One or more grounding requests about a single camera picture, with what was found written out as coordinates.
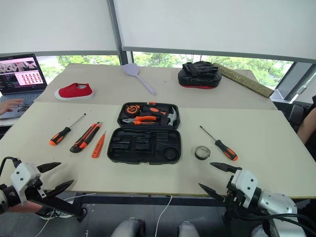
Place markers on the black stand leg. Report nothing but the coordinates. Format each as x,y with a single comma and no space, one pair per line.
66,208

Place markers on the black electrical tape roll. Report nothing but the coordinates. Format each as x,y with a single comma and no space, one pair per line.
197,155

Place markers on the narrow white roller blind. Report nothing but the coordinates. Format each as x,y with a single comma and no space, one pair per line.
54,24

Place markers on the black red boxing pad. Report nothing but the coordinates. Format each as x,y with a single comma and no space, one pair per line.
200,77

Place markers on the orange black tape measure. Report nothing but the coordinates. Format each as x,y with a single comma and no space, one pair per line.
132,109

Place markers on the orange voltage tester pen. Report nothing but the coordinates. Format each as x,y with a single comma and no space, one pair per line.
98,146

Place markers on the laptop user's hand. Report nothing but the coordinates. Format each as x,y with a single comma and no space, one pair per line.
10,105

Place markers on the long brown textured board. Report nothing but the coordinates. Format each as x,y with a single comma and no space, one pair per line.
247,82

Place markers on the orange black utility knife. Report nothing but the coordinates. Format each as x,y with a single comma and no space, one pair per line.
85,138

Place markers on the person's bare leg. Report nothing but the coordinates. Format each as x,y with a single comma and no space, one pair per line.
29,207

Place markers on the black office chair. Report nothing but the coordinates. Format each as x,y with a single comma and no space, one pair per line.
295,114

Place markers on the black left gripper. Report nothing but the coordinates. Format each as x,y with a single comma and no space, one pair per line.
34,188

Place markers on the lilac fly swatter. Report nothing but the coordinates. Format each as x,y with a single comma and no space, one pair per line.
130,69

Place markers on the grey rounded shape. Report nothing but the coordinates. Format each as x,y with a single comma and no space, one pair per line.
188,229
128,228

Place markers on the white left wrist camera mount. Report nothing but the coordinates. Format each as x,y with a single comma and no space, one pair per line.
23,172

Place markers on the grey slanted window frame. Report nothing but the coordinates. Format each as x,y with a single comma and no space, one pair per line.
293,81

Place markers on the black eyeglasses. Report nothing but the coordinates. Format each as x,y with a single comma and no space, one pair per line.
19,106

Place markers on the open laptop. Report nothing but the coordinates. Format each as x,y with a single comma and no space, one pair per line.
22,74

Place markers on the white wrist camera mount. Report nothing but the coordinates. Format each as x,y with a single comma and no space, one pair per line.
244,181
23,172

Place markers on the seated person's bare forearm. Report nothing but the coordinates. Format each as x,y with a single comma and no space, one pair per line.
308,128

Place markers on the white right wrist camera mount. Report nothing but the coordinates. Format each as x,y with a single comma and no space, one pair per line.
244,181

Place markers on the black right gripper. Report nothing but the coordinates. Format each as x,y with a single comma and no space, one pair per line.
234,197

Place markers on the grey window mullion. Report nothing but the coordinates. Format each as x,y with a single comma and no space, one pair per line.
122,37

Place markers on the wide white roller blind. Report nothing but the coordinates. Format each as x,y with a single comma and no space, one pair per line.
217,24

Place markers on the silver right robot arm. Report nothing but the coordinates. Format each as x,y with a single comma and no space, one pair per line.
276,202

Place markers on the red slip-on shoe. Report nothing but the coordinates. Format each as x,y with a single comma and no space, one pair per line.
71,92

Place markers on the black tool case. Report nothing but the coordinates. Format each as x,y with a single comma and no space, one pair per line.
144,148

